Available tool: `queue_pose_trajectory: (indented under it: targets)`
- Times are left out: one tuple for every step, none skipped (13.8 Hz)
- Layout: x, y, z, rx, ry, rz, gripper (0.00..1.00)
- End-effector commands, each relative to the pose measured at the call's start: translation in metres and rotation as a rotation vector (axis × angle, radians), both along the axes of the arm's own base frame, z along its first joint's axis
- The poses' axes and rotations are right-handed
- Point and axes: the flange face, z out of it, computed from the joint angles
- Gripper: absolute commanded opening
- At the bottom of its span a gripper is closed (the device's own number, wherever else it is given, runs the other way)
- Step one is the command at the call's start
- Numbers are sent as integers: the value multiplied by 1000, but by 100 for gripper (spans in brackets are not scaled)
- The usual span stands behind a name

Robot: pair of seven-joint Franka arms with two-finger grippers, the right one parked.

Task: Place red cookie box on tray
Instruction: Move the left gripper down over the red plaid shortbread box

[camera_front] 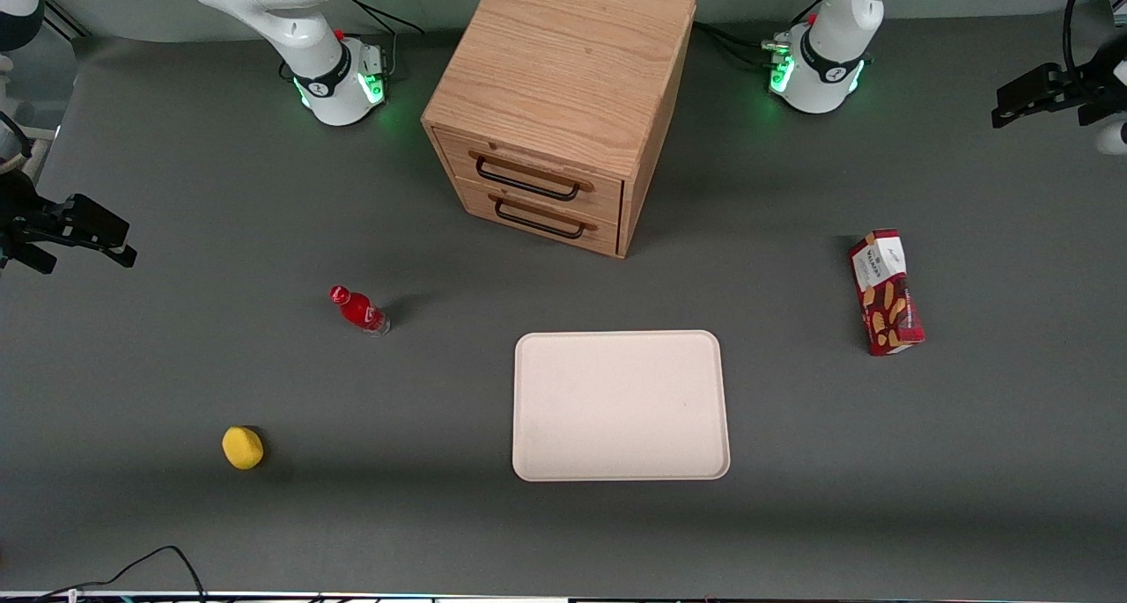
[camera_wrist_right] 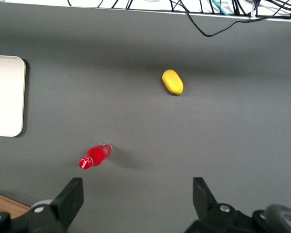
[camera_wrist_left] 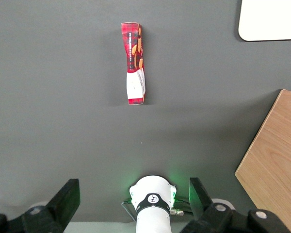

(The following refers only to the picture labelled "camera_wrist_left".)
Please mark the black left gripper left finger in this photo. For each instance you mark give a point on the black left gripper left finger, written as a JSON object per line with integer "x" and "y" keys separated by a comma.
{"x": 63, "y": 201}

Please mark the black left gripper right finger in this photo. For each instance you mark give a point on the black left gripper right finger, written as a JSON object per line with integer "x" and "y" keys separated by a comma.
{"x": 203, "y": 208}

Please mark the red cookie box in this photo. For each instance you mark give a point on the red cookie box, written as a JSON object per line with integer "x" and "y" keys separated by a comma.
{"x": 135, "y": 60}

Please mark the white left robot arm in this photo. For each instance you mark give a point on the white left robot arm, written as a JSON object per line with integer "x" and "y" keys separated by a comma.
{"x": 152, "y": 216}

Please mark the cream plastic tray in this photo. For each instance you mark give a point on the cream plastic tray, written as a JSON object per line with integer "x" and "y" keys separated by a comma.
{"x": 269, "y": 19}

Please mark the wooden drawer cabinet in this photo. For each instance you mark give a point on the wooden drawer cabinet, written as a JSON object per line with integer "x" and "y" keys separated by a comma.
{"x": 276, "y": 157}

